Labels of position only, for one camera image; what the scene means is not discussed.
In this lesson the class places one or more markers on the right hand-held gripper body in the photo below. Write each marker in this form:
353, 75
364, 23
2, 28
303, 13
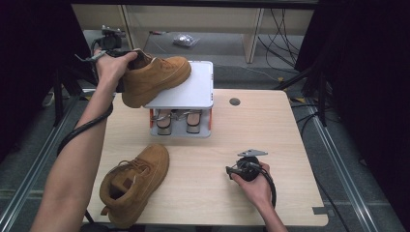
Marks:
249, 167

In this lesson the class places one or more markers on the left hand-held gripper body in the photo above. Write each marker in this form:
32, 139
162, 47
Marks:
111, 40

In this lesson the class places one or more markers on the tan suede boot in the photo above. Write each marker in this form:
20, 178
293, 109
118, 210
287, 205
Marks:
154, 79
141, 180

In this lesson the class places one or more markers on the white two-tier shoe rack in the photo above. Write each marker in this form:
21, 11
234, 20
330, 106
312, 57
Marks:
196, 88

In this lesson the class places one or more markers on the person's left hand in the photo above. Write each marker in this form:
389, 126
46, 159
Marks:
111, 71

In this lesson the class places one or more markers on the person's right hand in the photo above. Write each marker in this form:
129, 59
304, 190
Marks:
257, 190

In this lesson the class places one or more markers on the clear plastic bag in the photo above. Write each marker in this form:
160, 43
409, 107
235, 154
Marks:
186, 40

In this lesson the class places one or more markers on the black round table grommet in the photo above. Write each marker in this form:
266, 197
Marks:
235, 101

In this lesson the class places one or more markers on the black metal tripod stand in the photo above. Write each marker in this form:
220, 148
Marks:
59, 96
320, 96

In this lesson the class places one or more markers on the black curtain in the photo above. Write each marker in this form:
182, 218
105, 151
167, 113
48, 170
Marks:
370, 80
32, 64

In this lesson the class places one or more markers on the beige wooden shelf unit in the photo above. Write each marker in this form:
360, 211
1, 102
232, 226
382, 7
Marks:
209, 19

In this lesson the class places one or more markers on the aluminium floor rail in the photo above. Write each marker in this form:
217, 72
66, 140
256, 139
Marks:
341, 167
29, 174

